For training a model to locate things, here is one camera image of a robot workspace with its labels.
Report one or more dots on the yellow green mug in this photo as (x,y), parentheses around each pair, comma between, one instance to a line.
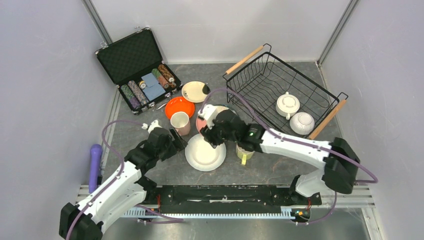
(243,154)

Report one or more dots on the pink and cream plate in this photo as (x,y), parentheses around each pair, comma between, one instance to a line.
(202,123)

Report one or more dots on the cream plate with black spot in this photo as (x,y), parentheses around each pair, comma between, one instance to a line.
(195,91)

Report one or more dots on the purple flashlight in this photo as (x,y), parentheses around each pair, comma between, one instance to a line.
(95,160)

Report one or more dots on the black poker chip case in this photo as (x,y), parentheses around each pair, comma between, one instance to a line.
(128,59)

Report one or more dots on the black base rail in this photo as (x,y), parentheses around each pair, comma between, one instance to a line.
(228,201)

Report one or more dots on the white scalloped plate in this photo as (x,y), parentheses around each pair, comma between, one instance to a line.
(202,156)

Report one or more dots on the orange plate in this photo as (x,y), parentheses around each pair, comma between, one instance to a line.
(179,104)

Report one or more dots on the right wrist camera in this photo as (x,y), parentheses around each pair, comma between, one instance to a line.
(208,113)

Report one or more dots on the blue card deck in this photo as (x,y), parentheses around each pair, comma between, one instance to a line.
(152,89)

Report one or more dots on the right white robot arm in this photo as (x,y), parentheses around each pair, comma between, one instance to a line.
(332,172)

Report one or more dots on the pink mug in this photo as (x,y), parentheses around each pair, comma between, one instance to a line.
(181,122)

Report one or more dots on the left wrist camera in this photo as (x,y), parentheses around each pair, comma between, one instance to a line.
(150,127)

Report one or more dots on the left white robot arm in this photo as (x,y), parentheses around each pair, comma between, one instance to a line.
(91,217)

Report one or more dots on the white cup with handle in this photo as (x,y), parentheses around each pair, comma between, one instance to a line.
(287,105)

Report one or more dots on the black wire dish rack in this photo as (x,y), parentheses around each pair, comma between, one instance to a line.
(259,79)

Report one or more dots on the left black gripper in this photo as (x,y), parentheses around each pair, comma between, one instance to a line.
(178,144)

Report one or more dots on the white bowl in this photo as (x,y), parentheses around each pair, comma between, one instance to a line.
(302,123)

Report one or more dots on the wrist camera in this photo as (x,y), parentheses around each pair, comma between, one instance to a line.
(208,113)
(150,127)

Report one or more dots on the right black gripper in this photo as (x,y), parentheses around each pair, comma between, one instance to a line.
(210,135)

